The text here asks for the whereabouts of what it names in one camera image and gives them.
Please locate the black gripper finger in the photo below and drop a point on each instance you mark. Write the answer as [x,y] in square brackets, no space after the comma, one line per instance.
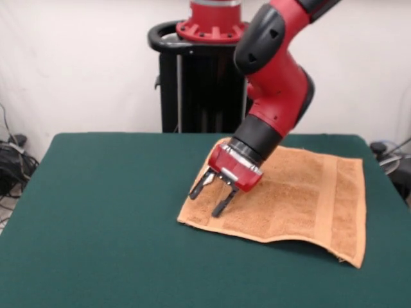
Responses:
[199,187]
[224,202]

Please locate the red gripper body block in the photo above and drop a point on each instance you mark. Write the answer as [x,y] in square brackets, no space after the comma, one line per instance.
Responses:
[234,170]

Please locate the orange terry towel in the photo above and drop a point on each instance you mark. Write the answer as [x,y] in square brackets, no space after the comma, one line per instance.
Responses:
[289,199]

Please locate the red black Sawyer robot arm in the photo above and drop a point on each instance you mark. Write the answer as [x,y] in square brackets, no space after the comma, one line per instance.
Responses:
[276,80]

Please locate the dark green table cloth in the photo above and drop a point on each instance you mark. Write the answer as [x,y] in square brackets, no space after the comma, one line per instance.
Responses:
[96,224]

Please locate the black power adapter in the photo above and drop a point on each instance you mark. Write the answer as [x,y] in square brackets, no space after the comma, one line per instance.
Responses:
[20,139]
[379,147]

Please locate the grey round disc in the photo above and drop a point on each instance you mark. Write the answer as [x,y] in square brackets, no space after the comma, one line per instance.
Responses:
[390,163]

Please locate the black bulky object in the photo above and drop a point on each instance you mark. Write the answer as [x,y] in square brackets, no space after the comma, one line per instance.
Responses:
[403,183]

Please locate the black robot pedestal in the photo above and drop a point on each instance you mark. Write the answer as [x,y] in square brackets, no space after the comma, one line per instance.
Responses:
[199,96]

